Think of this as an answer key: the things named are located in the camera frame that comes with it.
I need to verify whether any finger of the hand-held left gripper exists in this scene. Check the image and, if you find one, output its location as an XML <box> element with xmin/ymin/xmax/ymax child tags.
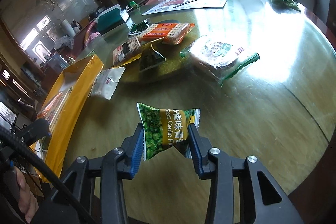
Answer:
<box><xmin>20</xmin><ymin>118</ymin><xmax>51</xmax><ymax>147</ymax></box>

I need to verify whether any printed paper flyer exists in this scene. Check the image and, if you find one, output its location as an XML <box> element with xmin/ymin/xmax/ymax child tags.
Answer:
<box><xmin>142</xmin><ymin>0</ymin><xmax>228</xmax><ymax>16</ymax></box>

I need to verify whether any clear plastic pitcher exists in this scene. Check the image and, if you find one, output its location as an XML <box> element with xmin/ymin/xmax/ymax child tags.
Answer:
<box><xmin>47</xmin><ymin>52</ymin><xmax>69</xmax><ymax>69</ymax></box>

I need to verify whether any colourful hoop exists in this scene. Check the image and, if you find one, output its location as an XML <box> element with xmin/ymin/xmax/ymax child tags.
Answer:
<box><xmin>84</xmin><ymin>20</ymin><xmax>96</xmax><ymax>50</ymax></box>

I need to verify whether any orange soda cracker packet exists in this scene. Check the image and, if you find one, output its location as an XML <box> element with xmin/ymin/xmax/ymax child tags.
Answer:
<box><xmin>138</xmin><ymin>22</ymin><xmax>195</xmax><ymax>45</ymax></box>

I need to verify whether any green pea snack packet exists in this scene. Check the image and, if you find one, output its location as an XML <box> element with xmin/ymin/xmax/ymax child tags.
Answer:
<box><xmin>136</xmin><ymin>102</ymin><xmax>200</xmax><ymax>161</ymax></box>

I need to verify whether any wooden sideboard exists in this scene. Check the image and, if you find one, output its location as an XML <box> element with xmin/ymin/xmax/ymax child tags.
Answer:
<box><xmin>39</xmin><ymin>27</ymin><xmax>95</xmax><ymax>83</ymax></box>

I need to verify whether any teal tissue box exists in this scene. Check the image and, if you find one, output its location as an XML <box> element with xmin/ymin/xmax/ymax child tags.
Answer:
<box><xmin>95</xmin><ymin>4</ymin><xmax>130</xmax><ymax>34</ymax></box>

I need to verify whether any gold-edged green snack packet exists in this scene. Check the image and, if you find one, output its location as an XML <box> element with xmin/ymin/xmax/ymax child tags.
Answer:
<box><xmin>139</xmin><ymin>42</ymin><xmax>166</xmax><ymax>72</ymax></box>

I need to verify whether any dark green seaweed packet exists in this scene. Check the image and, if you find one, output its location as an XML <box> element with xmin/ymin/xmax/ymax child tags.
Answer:
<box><xmin>128</xmin><ymin>20</ymin><xmax>151</xmax><ymax>37</ymax></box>

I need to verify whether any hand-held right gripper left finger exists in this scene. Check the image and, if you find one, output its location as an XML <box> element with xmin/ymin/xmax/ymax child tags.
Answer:
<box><xmin>51</xmin><ymin>123</ymin><xmax>145</xmax><ymax>224</ymax></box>

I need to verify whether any thin dark pen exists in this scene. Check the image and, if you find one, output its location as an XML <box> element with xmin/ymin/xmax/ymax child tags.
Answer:
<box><xmin>172</xmin><ymin>0</ymin><xmax>201</xmax><ymax>9</ymax></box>

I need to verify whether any white snack packet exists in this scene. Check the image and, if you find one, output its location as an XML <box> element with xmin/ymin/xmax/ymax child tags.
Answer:
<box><xmin>89</xmin><ymin>67</ymin><xmax>126</xmax><ymax>100</ymax></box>

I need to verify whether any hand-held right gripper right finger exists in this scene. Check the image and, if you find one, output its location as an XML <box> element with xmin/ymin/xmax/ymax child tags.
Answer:
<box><xmin>187</xmin><ymin>123</ymin><xmax>297</xmax><ymax>224</ymax></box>

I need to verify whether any person's left hand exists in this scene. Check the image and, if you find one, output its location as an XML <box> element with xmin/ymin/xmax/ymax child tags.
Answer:
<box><xmin>14</xmin><ymin>170</ymin><xmax>40</xmax><ymax>223</ymax></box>

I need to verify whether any white thermos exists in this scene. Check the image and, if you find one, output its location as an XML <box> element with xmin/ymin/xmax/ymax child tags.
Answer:
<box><xmin>61</xmin><ymin>19</ymin><xmax>75</xmax><ymax>38</ymax></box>

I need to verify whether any yellow cardboard box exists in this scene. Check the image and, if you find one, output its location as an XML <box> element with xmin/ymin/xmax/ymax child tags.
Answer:
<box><xmin>28</xmin><ymin>54</ymin><xmax>105</xmax><ymax>183</ymax></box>

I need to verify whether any crumpled clear plastic bag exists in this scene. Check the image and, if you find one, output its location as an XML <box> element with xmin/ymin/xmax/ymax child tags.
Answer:
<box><xmin>54</xmin><ymin>35</ymin><xmax>75</xmax><ymax>50</ymax></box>

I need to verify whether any green-edged round cracker packet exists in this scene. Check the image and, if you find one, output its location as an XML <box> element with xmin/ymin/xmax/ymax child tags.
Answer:
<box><xmin>180</xmin><ymin>35</ymin><xmax>260</xmax><ymax>83</ymax></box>

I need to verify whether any red and dark snack packet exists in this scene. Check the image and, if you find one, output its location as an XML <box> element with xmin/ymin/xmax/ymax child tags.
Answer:
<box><xmin>112</xmin><ymin>36</ymin><xmax>143</xmax><ymax>64</ymax></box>

